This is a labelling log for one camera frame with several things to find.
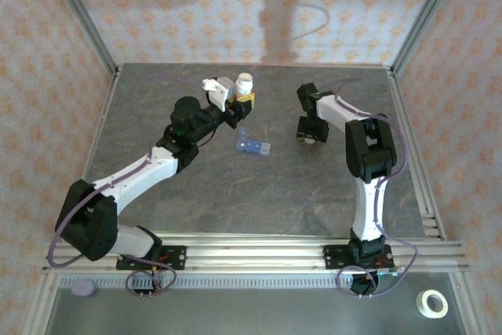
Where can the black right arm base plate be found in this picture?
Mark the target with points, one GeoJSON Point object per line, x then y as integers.
{"type": "Point", "coordinates": [333, 256]}

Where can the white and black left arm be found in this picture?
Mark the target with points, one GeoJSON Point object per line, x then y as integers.
{"type": "Point", "coordinates": [90, 225]}

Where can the blue clear pill organizer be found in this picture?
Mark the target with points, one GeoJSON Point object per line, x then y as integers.
{"type": "Point", "coordinates": [255, 146]}

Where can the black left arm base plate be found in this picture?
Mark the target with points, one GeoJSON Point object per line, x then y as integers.
{"type": "Point", "coordinates": [176, 256]}

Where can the white pill bottle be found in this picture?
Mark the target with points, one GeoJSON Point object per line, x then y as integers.
{"type": "Point", "coordinates": [244, 84]}

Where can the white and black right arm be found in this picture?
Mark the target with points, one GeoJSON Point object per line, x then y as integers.
{"type": "Point", "coordinates": [370, 150]}

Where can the white bottle cap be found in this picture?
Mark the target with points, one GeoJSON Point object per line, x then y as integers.
{"type": "Point", "coordinates": [310, 140]}

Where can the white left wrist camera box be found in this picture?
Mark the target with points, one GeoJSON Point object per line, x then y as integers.
{"type": "Point", "coordinates": [219, 92]}

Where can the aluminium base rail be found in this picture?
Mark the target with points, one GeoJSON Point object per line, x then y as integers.
{"type": "Point", "coordinates": [255, 256]}

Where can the aluminium corner post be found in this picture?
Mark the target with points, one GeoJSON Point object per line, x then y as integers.
{"type": "Point", "coordinates": [84, 17]}
{"type": "Point", "coordinates": [424, 17]}

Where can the aluminium table side rail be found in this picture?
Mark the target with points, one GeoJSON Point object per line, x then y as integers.
{"type": "Point", "coordinates": [426, 194]}
{"type": "Point", "coordinates": [101, 123]}

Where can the white tape roll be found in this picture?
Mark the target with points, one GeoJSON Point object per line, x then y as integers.
{"type": "Point", "coordinates": [423, 309]}

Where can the purple round lid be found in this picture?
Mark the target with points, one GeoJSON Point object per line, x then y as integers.
{"type": "Point", "coordinates": [83, 288]}

